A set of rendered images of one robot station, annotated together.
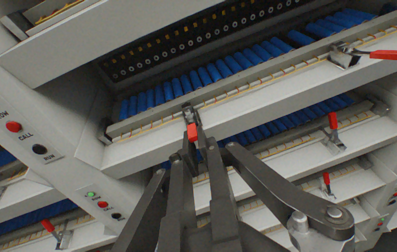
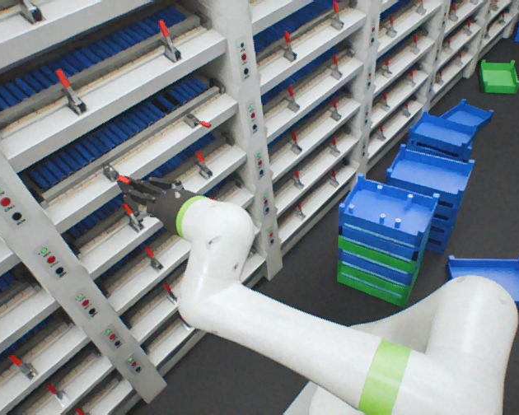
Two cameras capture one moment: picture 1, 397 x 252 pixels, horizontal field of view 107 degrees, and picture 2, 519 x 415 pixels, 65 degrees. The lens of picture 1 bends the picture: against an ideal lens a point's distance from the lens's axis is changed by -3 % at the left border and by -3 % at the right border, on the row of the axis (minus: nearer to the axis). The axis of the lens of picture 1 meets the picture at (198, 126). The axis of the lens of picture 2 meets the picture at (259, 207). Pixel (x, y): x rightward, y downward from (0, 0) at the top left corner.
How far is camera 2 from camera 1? 0.85 m
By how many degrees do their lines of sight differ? 39
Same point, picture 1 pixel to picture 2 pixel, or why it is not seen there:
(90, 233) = (17, 317)
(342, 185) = not seen: hidden behind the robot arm
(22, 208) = not seen: outside the picture
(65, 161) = (30, 223)
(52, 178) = (16, 242)
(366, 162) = (239, 182)
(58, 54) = (41, 150)
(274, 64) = (154, 129)
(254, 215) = (166, 254)
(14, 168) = not seen: outside the picture
